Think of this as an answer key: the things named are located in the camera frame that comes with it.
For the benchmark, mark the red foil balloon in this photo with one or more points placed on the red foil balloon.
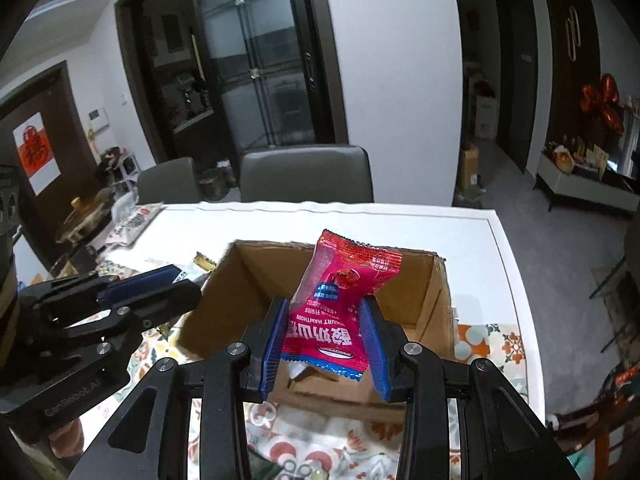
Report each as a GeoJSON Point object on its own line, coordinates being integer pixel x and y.
{"type": "Point", "coordinates": [602, 102]}

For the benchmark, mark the gold-ended snack bar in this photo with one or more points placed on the gold-ended snack bar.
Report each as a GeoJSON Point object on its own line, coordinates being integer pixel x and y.
{"type": "Point", "coordinates": [204, 261]}

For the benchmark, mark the narrow grey dining chair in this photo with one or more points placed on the narrow grey dining chair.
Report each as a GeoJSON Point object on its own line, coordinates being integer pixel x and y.
{"type": "Point", "coordinates": [167, 182]}

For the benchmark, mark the floral patterned tablecloth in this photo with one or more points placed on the floral patterned tablecloth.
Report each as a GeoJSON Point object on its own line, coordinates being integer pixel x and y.
{"type": "Point", "coordinates": [500, 345]}

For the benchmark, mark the white storage box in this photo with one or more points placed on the white storage box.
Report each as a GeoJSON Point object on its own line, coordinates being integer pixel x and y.
{"type": "Point", "coordinates": [486, 117]}

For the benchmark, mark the white wall intercom panel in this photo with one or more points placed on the white wall intercom panel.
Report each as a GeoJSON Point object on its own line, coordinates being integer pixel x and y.
{"type": "Point", "coordinates": [98, 120]}

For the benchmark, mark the dark hallway door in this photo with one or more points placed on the dark hallway door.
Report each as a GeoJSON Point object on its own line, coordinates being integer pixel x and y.
{"type": "Point", "coordinates": [515, 80]}

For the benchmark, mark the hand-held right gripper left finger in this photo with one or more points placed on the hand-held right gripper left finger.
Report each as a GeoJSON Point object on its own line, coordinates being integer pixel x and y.
{"type": "Point", "coordinates": [272, 347]}

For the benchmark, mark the pile of gift packages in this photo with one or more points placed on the pile of gift packages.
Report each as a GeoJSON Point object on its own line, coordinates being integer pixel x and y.
{"type": "Point", "coordinates": [575, 160]}

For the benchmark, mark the person's left hand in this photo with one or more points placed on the person's left hand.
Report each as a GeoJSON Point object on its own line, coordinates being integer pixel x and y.
{"type": "Point", "coordinates": [67, 435]}

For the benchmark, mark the round metal bin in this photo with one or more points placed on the round metal bin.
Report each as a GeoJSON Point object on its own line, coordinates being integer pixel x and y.
{"type": "Point", "coordinates": [212, 185]}

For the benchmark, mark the brown cardboard box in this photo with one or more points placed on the brown cardboard box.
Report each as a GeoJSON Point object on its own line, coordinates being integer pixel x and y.
{"type": "Point", "coordinates": [240, 285]}

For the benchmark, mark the dark double entry door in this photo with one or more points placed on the dark double entry door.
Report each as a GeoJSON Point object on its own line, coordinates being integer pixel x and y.
{"type": "Point", "coordinates": [570, 85]}

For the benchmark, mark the white snack packet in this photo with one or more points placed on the white snack packet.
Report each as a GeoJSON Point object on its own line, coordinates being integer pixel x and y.
{"type": "Point", "coordinates": [187, 276]}

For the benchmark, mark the small white shelf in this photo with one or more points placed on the small white shelf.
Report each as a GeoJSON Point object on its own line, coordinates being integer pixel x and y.
{"type": "Point", "coordinates": [125, 167]}

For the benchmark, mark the dark wooden door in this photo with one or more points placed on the dark wooden door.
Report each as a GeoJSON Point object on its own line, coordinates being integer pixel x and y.
{"type": "Point", "coordinates": [65, 125]}

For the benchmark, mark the tall cardboard carton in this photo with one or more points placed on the tall cardboard carton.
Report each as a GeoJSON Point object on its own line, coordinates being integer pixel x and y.
{"type": "Point", "coordinates": [470, 167]}

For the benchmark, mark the white patterned snack bag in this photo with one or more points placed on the white patterned snack bag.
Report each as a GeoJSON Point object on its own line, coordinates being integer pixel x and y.
{"type": "Point", "coordinates": [132, 225]}

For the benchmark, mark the red paper door decoration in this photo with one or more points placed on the red paper door decoration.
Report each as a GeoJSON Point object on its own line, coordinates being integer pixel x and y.
{"type": "Point", "coordinates": [35, 155]}

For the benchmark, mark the red snack packet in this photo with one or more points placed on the red snack packet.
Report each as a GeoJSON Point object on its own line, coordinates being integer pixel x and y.
{"type": "Point", "coordinates": [345, 280]}

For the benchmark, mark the dark green cloth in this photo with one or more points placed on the dark green cloth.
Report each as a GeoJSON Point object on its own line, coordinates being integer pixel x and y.
{"type": "Point", "coordinates": [622, 377]}

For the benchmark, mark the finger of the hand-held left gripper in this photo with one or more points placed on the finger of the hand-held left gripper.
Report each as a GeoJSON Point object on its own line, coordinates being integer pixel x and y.
{"type": "Point", "coordinates": [160, 302]}
{"type": "Point", "coordinates": [145, 277]}

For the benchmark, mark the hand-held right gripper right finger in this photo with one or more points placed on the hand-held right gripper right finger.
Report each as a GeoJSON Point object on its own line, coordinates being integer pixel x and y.
{"type": "Point", "coordinates": [372, 347]}

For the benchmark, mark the white low sideboard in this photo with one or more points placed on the white low sideboard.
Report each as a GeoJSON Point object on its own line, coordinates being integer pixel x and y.
{"type": "Point", "coordinates": [585, 190]}

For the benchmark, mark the wide grey dining chair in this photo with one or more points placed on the wide grey dining chair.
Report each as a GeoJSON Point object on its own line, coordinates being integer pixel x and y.
{"type": "Point", "coordinates": [305, 175]}

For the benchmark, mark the orange wooden chair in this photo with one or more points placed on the orange wooden chair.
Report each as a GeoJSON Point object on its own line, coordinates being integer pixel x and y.
{"type": "Point", "coordinates": [607, 440]}

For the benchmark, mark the wooden tea table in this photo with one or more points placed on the wooden tea table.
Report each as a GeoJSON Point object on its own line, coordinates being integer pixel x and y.
{"type": "Point", "coordinates": [85, 220]}

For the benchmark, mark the grey metal-legged chair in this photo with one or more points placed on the grey metal-legged chair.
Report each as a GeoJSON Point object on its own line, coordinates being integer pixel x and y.
{"type": "Point", "coordinates": [631, 250]}

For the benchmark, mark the glass sliding door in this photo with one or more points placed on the glass sliding door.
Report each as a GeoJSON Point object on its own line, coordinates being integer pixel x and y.
{"type": "Point", "coordinates": [270, 60]}

